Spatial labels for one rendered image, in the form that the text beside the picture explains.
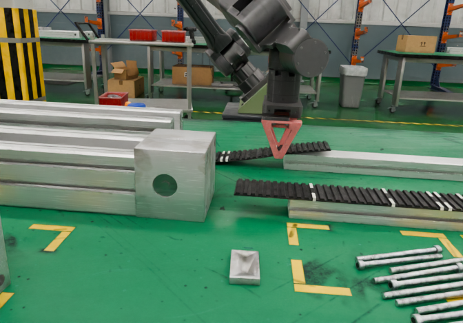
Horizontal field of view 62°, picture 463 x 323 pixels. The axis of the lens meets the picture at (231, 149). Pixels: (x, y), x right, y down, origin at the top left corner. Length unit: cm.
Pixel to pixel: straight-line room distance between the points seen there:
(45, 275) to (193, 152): 20
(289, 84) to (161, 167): 28
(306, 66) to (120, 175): 31
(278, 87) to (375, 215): 26
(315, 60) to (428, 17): 823
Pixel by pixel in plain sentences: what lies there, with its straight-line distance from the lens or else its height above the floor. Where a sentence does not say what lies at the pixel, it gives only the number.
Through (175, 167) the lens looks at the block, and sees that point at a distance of 49.
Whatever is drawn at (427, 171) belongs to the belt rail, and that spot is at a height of 79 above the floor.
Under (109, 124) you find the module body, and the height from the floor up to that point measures 85.
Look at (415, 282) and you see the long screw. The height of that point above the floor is 79.
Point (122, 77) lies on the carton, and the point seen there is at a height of 27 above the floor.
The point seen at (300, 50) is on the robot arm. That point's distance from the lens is 59.
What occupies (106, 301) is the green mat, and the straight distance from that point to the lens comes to 40.
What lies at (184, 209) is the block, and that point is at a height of 80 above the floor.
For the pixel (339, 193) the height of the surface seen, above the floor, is 81.
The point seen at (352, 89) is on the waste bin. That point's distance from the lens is 564.
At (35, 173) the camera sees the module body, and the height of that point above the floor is 83.
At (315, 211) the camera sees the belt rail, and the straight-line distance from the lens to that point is 54.
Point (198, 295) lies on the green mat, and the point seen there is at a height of 78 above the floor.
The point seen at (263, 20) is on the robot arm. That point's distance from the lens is 64.
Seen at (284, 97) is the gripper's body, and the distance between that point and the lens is 66.
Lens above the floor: 102
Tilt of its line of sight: 18 degrees down
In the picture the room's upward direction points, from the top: 2 degrees clockwise
